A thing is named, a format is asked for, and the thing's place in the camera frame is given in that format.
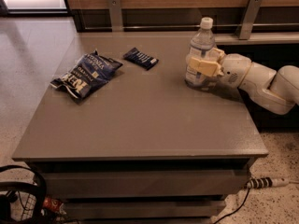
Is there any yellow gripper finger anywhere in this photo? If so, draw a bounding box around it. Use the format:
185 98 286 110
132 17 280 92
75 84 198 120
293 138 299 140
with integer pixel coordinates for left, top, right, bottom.
189 57 223 77
212 48 226 63

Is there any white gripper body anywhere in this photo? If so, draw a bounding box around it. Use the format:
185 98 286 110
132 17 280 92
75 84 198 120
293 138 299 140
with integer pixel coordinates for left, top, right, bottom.
219 53 251 89

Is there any clear plastic water bottle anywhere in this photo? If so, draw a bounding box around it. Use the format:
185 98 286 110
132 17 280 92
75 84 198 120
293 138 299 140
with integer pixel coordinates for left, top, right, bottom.
185 17 217 88

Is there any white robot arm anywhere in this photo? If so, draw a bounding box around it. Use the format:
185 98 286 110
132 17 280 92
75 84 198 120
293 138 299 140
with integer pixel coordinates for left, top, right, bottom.
185 48 299 115

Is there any small dark blue snack packet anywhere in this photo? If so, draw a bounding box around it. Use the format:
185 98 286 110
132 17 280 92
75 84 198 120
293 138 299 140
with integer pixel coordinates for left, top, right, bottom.
123 48 159 70

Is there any grey drawer cabinet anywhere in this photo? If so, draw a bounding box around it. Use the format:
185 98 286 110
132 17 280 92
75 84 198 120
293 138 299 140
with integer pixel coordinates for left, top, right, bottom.
13 33 267 224

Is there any upper grey drawer front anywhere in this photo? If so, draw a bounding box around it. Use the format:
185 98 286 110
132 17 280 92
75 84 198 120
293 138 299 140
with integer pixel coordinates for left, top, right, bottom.
44 170 249 199

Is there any grey drawer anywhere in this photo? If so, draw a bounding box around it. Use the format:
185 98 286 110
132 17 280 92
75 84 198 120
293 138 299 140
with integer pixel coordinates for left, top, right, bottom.
44 170 249 199
64 201 226 220

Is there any white power strip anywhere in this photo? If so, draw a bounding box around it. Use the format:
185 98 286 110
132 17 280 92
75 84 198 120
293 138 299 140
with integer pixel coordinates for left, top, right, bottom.
245 177 289 189

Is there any blue chip bag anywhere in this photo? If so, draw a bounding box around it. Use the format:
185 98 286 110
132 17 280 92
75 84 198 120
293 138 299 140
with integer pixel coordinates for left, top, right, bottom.
50 50 122 101

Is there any lower grey drawer front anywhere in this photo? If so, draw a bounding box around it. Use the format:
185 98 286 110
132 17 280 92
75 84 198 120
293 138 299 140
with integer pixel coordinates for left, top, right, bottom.
64 201 226 220

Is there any red snack packet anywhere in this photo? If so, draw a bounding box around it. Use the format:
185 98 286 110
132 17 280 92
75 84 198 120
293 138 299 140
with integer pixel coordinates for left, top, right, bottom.
43 197 64 215

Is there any right metal wall bracket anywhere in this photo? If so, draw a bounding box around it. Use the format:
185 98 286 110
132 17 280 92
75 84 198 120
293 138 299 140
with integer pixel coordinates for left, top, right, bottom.
235 0 263 40

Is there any metal wall bracket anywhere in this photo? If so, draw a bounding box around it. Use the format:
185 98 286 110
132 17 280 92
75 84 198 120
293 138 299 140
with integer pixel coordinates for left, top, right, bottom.
107 0 123 32
235 0 263 40

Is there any left metal wall bracket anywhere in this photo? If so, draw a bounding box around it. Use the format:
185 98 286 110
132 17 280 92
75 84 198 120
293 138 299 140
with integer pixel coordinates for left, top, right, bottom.
107 0 123 32

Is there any black power cable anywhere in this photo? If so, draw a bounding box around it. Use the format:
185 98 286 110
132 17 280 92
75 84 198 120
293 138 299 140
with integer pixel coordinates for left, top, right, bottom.
212 188 251 224

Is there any horizontal metal rail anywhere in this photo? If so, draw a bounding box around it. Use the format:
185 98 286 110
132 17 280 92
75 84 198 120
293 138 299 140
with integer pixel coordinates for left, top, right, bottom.
84 22 299 30

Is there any black wire basket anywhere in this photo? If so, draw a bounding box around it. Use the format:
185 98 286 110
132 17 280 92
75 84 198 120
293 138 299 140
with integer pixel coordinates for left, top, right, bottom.
0 164 48 224

